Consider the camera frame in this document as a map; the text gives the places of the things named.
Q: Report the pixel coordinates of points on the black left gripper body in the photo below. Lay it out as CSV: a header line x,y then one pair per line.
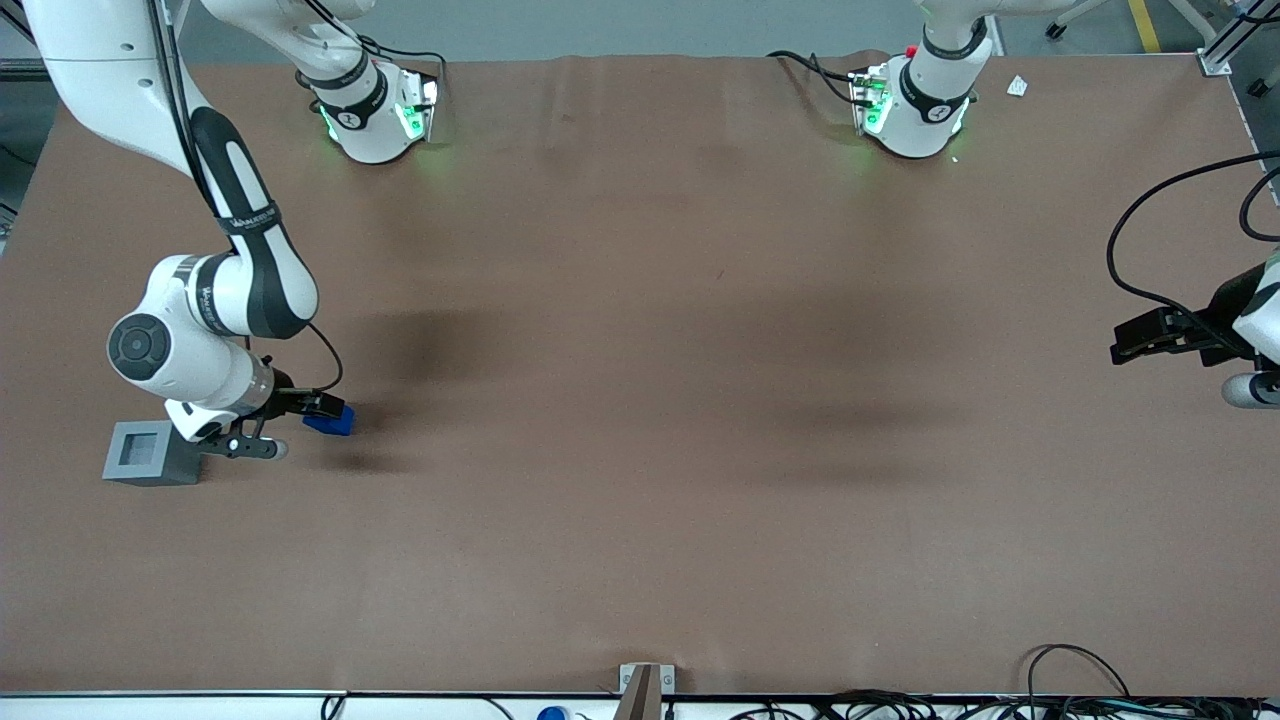
x,y
1226,308

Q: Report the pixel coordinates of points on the silver metal bracket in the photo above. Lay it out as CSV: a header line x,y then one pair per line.
x,y
628,675

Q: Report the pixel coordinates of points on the white paper scrap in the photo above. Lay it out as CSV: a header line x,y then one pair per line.
x,y
1017,86

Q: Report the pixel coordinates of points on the brown stand post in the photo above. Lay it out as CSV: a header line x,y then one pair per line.
x,y
640,700

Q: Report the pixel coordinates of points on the gray square base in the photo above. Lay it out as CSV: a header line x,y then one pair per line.
x,y
140,470

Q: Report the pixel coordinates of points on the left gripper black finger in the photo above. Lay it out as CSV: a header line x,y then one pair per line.
x,y
1124,355
1135,332

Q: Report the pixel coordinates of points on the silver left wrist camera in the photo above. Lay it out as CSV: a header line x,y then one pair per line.
x,y
1245,391

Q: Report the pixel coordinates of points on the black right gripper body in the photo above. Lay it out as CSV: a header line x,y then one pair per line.
x,y
284,398

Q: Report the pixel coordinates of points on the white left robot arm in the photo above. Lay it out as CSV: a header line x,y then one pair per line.
x,y
925,110

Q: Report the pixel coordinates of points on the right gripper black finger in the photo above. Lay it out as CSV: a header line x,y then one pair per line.
x,y
325,407

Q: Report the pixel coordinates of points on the blue plastic part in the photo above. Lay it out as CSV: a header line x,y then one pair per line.
x,y
335,427

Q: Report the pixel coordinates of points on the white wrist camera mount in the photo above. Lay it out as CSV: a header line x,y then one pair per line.
x,y
195,420

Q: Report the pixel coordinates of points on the brown paper table cover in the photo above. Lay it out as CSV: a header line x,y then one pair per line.
x,y
640,400

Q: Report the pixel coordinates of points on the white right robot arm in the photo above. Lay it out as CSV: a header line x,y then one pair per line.
x,y
250,290

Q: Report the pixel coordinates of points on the aluminium frame post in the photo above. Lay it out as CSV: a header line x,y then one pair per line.
x,y
1225,50

